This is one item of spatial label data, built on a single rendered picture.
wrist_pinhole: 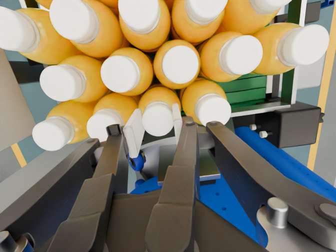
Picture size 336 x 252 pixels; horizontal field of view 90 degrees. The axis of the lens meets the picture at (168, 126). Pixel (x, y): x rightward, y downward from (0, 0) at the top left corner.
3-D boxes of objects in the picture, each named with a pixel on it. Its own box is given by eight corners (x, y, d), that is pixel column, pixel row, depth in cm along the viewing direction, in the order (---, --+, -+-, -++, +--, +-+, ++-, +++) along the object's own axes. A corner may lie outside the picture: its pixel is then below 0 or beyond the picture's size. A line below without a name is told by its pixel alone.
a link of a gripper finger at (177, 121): (173, 121, 14) (182, 120, 14) (171, 103, 21) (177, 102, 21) (177, 152, 15) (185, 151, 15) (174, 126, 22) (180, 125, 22)
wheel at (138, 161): (138, 176, 34) (146, 171, 35) (133, 156, 32) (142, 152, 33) (128, 167, 37) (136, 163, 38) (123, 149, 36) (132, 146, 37)
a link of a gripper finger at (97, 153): (124, 162, 13) (87, 167, 13) (134, 136, 18) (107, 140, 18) (120, 145, 13) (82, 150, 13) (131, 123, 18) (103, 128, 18)
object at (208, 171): (161, 155, 39) (159, 194, 27) (159, 146, 38) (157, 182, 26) (204, 149, 39) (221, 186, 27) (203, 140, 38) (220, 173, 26)
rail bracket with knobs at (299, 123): (243, 130, 40) (267, 151, 31) (243, 101, 38) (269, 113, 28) (284, 124, 40) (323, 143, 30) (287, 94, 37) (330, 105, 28)
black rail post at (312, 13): (273, 33, 33) (304, 24, 26) (274, 16, 32) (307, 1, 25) (284, 32, 33) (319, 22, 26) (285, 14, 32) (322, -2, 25)
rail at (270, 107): (82, 133, 34) (74, 139, 32) (81, 129, 34) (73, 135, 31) (279, 105, 33) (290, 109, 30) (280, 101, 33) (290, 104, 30)
